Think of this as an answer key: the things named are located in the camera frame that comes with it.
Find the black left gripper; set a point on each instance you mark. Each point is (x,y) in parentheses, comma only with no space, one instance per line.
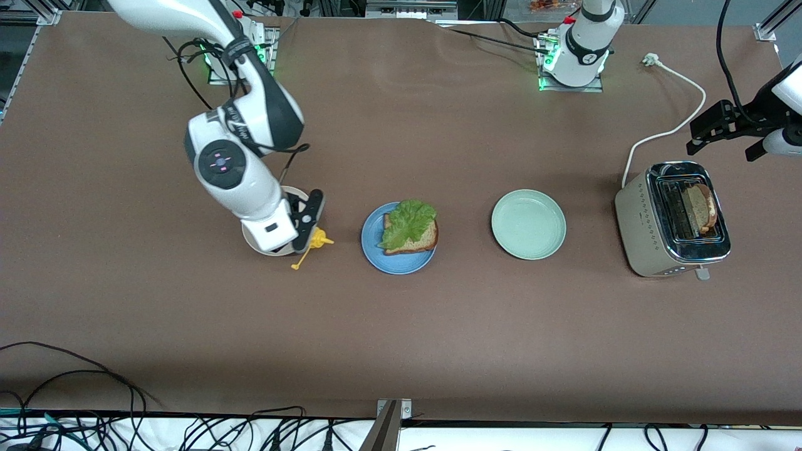
(738,123)

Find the brown toast bread slice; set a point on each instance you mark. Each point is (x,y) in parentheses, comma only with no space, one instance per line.
(698,210)
(420,241)

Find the green lettuce leaf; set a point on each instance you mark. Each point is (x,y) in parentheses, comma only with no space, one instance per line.
(407,219)

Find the yellow mustard squeeze bottle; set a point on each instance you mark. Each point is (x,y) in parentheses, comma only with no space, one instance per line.
(321,238)

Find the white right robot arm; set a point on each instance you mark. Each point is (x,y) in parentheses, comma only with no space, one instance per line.
(225,163)

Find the light green round plate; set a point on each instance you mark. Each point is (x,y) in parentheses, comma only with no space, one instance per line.
(528,224)

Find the blue round plate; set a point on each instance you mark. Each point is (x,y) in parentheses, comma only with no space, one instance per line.
(401,263)

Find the beige round plate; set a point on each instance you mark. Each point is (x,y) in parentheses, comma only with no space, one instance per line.
(298,195)

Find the silver beige toaster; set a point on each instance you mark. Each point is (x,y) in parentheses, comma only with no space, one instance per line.
(636,225)

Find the clear bag with orange items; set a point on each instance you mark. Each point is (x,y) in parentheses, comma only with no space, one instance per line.
(545,6)

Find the grey metal box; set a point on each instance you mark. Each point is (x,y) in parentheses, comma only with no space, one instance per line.
(410,7)

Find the metal corner bracket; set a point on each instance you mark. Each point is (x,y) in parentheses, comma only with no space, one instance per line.
(50,15)
(764,32)

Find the aluminium frame profile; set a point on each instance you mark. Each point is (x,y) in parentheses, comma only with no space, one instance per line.
(783,11)
(28,53)

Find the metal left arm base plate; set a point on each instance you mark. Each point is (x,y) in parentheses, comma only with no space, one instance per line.
(570,89)

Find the small metal table bracket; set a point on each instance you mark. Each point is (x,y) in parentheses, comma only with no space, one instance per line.
(406,407)

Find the grey aluminium profile post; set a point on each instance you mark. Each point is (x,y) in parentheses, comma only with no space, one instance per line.
(383,435)

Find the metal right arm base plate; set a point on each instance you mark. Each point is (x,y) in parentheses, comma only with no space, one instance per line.
(213,79)

